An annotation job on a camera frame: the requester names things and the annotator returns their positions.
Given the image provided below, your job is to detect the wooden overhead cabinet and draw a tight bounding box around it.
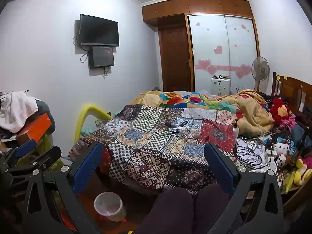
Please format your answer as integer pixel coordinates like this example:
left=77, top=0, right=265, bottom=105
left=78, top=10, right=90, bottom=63
left=142, top=0, right=254, bottom=28

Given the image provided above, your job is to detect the white cat plush toy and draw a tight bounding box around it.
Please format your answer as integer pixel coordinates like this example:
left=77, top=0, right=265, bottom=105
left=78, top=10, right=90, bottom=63
left=272, top=141, right=292, bottom=168

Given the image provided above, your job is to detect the black wall television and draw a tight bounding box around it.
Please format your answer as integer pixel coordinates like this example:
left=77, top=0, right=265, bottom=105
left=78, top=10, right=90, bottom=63
left=80, top=14, right=120, bottom=47

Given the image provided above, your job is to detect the small black wall monitor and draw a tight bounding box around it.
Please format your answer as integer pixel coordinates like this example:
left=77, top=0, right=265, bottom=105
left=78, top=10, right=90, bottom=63
left=88, top=46, right=115, bottom=69

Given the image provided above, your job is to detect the red plush toy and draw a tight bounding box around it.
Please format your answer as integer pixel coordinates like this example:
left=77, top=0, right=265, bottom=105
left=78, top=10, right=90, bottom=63
left=270, top=97, right=292, bottom=123

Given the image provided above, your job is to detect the white pump bottle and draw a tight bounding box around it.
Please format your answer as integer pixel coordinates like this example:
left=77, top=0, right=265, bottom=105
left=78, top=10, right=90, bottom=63
left=232, top=118, right=241, bottom=143

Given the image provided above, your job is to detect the blue cloth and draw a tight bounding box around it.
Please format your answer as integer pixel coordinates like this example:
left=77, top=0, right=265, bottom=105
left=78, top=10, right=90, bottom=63
left=291, top=125, right=312, bottom=147

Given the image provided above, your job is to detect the frosted sliding door wardrobe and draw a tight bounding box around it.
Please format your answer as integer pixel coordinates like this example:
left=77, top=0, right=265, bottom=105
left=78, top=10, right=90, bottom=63
left=187, top=14, right=260, bottom=96

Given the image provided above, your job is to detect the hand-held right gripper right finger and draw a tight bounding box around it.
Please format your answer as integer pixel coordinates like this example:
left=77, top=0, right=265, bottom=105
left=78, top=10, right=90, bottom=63
left=204, top=142, right=285, bottom=234

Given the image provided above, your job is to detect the black and white tube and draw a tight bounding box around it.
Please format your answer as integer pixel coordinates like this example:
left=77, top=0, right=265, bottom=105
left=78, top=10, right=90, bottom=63
left=165, top=120, right=189, bottom=129

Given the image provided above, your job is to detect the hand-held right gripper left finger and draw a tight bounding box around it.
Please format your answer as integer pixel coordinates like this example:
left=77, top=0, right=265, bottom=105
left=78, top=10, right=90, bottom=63
left=22, top=142, right=108, bottom=234

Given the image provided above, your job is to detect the patchwork printed blanket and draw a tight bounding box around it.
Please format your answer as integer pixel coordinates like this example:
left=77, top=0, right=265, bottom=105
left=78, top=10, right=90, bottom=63
left=69, top=104, right=242, bottom=196

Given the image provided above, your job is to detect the standing electric fan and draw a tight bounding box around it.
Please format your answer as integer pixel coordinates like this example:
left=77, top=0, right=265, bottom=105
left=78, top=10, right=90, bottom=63
left=251, top=56, right=270, bottom=92

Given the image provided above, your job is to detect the yellow colourful quilt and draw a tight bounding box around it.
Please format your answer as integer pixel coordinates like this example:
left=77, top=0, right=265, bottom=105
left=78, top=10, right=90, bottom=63
left=130, top=90, right=275, bottom=137

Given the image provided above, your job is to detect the bundle of black cables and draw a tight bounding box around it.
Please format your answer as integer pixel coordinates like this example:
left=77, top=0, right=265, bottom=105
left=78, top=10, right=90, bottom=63
left=233, top=136, right=269, bottom=170

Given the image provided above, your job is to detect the wooden bed headboard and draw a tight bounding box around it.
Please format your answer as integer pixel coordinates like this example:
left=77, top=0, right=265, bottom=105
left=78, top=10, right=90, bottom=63
left=272, top=72, right=312, bottom=119

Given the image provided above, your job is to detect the orange box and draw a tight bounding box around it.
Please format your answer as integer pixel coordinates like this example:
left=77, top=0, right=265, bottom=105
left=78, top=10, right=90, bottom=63
left=16, top=113, right=53, bottom=143

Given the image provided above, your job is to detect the yellow foam tube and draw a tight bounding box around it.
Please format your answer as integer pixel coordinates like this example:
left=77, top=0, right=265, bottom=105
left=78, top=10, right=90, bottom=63
left=74, top=103, right=113, bottom=142

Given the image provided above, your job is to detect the brown wooden door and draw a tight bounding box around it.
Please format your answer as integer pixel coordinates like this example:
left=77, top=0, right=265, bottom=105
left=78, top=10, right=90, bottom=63
left=158, top=26, right=194, bottom=92

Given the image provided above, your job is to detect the yellow plush toy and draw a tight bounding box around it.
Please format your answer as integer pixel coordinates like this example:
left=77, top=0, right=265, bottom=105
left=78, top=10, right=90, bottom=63
left=293, top=158, right=309, bottom=186

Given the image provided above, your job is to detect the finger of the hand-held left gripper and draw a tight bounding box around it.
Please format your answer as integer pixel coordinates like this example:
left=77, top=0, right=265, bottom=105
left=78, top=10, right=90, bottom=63
left=0, top=139, right=38, bottom=167
left=7, top=146, right=62, bottom=175

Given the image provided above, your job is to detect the white cloth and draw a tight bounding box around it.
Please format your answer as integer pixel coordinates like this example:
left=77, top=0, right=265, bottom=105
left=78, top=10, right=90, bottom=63
left=0, top=91, right=39, bottom=133

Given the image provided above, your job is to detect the pink cloth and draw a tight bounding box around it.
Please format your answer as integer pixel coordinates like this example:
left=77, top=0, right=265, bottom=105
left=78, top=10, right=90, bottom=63
left=280, top=115, right=297, bottom=130

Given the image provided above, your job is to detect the thin dark handled tool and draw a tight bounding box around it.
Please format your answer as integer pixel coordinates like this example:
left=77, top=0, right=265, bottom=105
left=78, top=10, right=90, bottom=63
left=159, top=130, right=180, bottom=137

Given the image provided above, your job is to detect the person's right leg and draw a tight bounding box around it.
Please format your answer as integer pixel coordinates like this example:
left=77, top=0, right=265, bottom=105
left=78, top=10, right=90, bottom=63
left=192, top=182, right=244, bottom=234

